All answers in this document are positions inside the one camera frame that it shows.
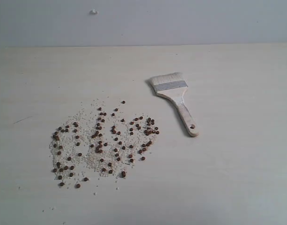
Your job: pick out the wooden paint brush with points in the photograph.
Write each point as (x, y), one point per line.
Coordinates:
(173, 87)

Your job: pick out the pile of brown pellets and grains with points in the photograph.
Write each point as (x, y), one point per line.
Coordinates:
(95, 158)

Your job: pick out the white blob on wall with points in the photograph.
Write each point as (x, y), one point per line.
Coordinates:
(93, 12)

